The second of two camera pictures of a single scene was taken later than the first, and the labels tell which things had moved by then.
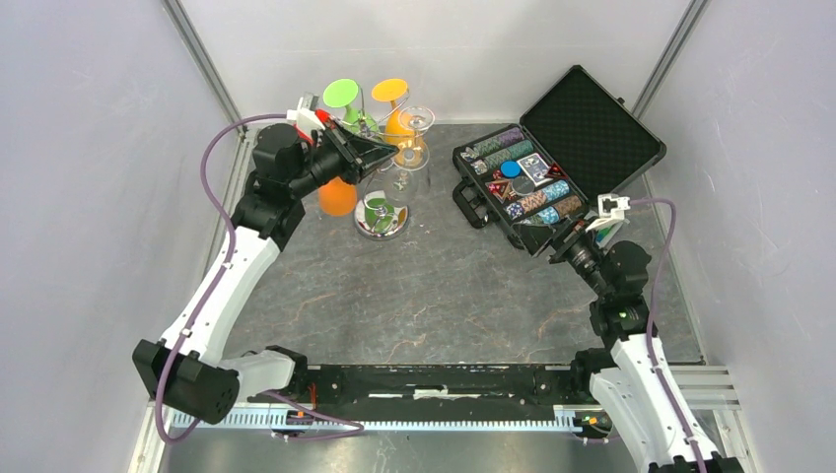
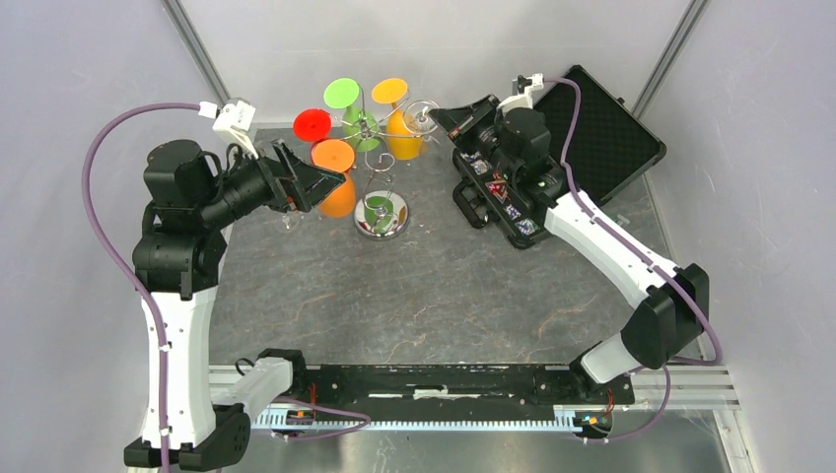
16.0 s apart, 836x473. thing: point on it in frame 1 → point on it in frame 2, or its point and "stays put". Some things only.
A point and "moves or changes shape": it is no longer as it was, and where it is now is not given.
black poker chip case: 576,143 stays put
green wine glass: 342,93 stays put
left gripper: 364,155 → 305,185
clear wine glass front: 390,187 moves or changes shape
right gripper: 567,233 → 456,119
